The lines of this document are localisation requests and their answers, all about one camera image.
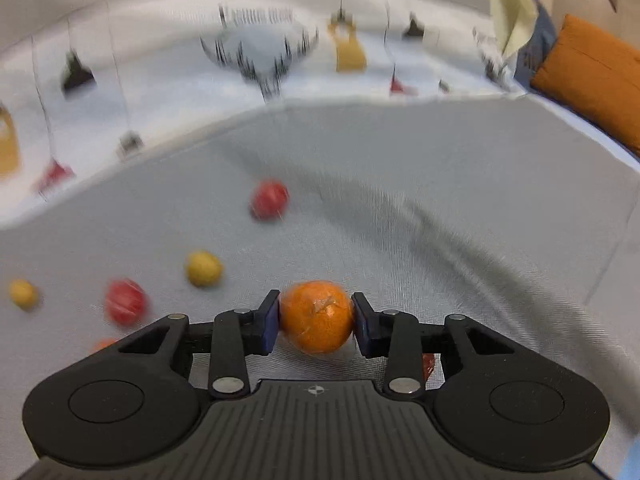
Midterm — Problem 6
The small yellow fruit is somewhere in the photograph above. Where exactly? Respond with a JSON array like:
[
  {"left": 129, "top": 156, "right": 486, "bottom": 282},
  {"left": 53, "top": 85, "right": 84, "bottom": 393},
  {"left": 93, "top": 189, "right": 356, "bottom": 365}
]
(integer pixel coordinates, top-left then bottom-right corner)
[
  {"left": 8, "top": 279, "right": 40, "bottom": 311},
  {"left": 184, "top": 250, "right": 224, "bottom": 289}
]

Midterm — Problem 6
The red fruit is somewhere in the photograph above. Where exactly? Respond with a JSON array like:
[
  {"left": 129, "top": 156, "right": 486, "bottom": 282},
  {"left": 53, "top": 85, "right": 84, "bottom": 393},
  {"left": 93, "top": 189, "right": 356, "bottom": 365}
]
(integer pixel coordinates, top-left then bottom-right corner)
[
  {"left": 104, "top": 278, "right": 150, "bottom": 327},
  {"left": 249, "top": 178, "right": 291, "bottom": 221}
]

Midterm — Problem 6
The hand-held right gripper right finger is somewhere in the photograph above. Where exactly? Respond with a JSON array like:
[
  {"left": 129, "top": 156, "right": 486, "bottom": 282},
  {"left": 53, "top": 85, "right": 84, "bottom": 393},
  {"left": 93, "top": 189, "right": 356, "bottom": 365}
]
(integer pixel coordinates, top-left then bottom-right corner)
[{"left": 351, "top": 292, "right": 517, "bottom": 401}]

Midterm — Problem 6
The orange cushion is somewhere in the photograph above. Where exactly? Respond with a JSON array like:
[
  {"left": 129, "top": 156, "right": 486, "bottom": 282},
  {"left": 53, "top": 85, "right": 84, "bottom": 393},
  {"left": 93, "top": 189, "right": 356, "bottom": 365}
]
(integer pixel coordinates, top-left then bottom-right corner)
[{"left": 530, "top": 13, "right": 640, "bottom": 157}]

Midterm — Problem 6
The deer printed white cloth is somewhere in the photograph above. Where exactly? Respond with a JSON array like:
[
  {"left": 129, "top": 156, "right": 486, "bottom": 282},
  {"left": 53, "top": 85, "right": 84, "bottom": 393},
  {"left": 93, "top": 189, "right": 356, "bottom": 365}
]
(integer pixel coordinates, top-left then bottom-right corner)
[{"left": 0, "top": 0, "right": 526, "bottom": 231}]

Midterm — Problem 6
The blue cloth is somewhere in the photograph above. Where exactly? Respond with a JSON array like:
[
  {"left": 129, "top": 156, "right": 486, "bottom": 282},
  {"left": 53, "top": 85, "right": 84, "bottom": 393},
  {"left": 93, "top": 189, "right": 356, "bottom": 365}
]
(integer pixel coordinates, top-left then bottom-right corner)
[{"left": 512, "top": 0, "right": 559, "bottom": 92}]

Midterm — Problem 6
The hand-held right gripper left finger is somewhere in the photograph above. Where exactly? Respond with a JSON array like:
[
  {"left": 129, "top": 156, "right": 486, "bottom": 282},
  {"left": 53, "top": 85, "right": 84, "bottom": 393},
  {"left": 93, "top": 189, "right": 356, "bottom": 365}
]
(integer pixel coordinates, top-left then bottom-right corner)
[{"left": 118, "top": 289, "right": 281, "bottom": 401}]

